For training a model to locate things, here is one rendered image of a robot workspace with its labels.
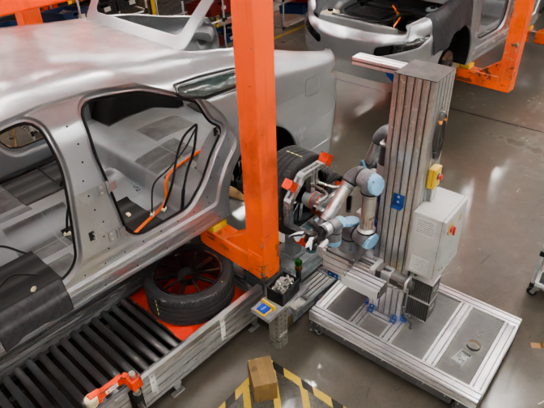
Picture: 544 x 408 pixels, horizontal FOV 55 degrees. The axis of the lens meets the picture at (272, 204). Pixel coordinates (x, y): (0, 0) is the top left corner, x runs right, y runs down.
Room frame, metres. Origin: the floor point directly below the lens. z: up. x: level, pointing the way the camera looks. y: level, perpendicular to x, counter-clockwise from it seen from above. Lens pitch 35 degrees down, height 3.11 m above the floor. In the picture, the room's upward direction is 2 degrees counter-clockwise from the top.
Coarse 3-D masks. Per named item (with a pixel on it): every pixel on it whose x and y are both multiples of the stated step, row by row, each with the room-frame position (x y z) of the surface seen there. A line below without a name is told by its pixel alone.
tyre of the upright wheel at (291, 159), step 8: (280, 152) 3.40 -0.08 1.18; (288, 152) 3.39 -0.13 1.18; (296, 152) 3.39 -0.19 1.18; (304, 152) 3.39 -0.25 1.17; (312, 152) 3.43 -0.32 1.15; (280, 160) 3.32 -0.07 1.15; (288, 160) 3.29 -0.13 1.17; (296, 160) 3.28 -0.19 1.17; (304, 160) 3.30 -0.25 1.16; (312, 160) 3.37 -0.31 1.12; (280, 168) 3.25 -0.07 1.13; (288, 168) 3.22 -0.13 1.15; (296, 168) 3.23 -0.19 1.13; (280, 176) 3.19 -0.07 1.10; (288, 176) 3.17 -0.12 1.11; (280, 184) 3.14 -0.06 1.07; (280, 192) 3.11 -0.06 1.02; (280, 200) 3.10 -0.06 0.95; (280, 208) 3.10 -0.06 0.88; (280, 216) 3.10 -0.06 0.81; (312, 216) 3.38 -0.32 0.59; (280, 224) 3.10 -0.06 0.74; (288, 232) 3.16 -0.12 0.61
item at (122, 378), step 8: (120, 376) 1.99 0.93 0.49; (128, 376) 1.97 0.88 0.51; (136, 376) 1.97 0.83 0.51; (112, 384) 1.94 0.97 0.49; (120, 384) 1.96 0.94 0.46; (128, 384) 1.94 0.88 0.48; (136, 384) 1.94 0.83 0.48; (96, 392) 1.87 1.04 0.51; (104, 392) 1.89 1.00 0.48; (88, 400) 1.83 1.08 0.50; (96, 400) 1.84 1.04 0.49
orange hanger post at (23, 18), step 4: (36, 8) 4.71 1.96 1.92; (20, 12) 4.63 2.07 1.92; (24, 12) 4.63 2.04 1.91; (28, 12) 4.65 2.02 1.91; (32, 12) 4.68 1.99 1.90; (36, 12) 4.70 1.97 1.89; (16, 16) 4.70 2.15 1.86; (20, 16) 4.64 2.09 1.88; (24, 16) 4.62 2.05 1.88; (28, 16) 4.65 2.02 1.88; (32, 16) 4.67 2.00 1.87; (36, 16) 4.70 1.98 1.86; (40, 16) 4.72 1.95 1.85; (20, 20) 4.66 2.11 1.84; (24, 20) 4.61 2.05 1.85; (28, 20) 4.64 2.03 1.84; (32, 20) 4.66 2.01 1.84; (36, 20) 4.69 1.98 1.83; (40, 20) 4.71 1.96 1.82; (20, 24) 4.68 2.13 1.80
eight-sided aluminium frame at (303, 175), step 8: (304, 168) 3.25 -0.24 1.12; (312, 168) 3.25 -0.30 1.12; (320, 168) 3.30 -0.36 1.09; (328, 168) 3.37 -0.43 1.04; (296, 176) 3.18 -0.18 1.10; (304, 176) 3.16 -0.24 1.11; (288, 192) 3.12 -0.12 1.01; (296, 192) 3.10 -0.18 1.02; (328, 192) 3.45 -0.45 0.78; (288, 200) 3.07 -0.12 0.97; (288, 208) 3.06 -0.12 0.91; (288, 216) 3.06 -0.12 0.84; (288, 224) 3.06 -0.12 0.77; (304, 224) 3.24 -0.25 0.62
